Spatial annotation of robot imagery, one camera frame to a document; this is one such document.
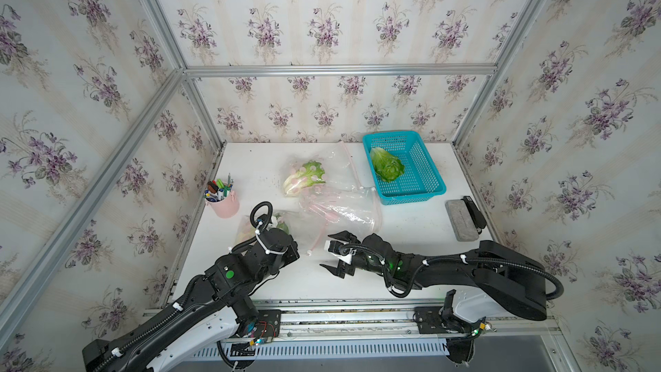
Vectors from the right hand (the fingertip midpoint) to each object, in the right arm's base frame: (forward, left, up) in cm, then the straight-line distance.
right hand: (330, 247), depth 78 cm
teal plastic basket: (+35, -37, -10) cm, 52 cm away
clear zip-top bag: (+37, +1, -8) cm, 38 cm away
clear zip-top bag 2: (+20, -9, -11) cm, 24 cm away
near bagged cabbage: (+2, +15, +13) cm, 20 cm away
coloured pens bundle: (+19, +41, +1) cm, 46 cm away
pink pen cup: (+14, +37, -2) cm, 40 cm away
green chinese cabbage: (+35, -21, -1) cm, 40 cm away
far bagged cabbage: (+30, +9, -2) cm, 32 cm away
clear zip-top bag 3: (+9, +9, -4) cm, 13 cm away
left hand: (-1, +8, +5) cm, 9 cm away
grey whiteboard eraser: (+12, -48, -8) cm, 50 cm away
